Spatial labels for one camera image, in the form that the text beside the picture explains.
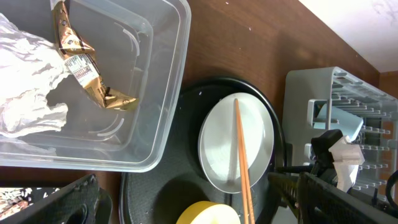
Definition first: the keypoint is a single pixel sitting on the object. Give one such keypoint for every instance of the light grey plate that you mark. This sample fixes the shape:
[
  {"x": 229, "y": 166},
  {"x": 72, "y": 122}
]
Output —
[{"x": 218, "y": 144}]

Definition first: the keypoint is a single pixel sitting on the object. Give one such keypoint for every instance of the gold foil wrapper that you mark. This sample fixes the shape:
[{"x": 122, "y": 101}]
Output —
[{"x": 79, "y": 58}]

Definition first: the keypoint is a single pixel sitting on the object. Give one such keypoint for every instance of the yellow bowl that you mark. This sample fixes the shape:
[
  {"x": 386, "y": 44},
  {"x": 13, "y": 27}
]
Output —
[{"x": 206, "y": 212}]

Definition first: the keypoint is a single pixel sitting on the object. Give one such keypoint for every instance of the light blue cup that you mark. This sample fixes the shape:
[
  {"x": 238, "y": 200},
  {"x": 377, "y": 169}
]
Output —
[{"x": 349, "y": 124}]

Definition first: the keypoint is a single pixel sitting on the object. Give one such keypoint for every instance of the wooden chopstick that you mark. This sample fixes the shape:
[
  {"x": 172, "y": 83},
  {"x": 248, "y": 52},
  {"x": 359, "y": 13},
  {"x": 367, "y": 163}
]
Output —
[
  {"x": 241, "y": 161},
  {"x": 248, "y": 189}
]

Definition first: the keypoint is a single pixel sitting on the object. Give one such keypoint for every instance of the black rectangular tray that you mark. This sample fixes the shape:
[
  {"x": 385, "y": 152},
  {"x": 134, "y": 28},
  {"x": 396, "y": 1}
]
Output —
[{"x": 38, "y": 193}]

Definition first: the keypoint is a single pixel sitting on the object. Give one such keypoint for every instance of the grey dishwasher rack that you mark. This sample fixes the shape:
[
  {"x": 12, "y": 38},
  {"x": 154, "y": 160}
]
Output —
[{"x": 334, "y": 86}]

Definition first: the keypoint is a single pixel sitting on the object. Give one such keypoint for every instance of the round black tray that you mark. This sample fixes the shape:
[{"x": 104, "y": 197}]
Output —
[{"x": 162, "y": 194}]

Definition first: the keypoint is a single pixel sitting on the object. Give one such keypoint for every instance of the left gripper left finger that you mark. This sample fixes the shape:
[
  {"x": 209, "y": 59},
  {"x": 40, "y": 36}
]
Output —
[{"x": 82, "y": 201}]

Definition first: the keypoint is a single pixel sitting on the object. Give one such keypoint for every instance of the food scraps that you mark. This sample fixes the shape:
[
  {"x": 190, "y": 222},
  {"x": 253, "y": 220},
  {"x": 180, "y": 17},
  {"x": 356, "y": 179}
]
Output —
[{"x": 13, "y": 200}]

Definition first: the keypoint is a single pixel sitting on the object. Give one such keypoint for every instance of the clear plastic bin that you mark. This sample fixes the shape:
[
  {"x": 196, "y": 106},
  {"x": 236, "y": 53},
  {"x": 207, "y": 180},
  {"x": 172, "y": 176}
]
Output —
[{"x": 140, "y": 49}]

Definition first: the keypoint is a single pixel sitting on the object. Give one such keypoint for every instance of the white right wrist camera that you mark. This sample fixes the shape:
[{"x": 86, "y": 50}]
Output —
[{"x": 334, "y": 151}]

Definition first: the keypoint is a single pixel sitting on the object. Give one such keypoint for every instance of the white tissue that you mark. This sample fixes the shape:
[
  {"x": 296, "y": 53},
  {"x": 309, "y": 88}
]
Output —
[{"x": 31, "y": 67}]

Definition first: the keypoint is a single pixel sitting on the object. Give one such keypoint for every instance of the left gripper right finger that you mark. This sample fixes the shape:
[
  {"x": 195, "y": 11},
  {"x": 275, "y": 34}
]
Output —
[{"x": 312, "y": 200}]

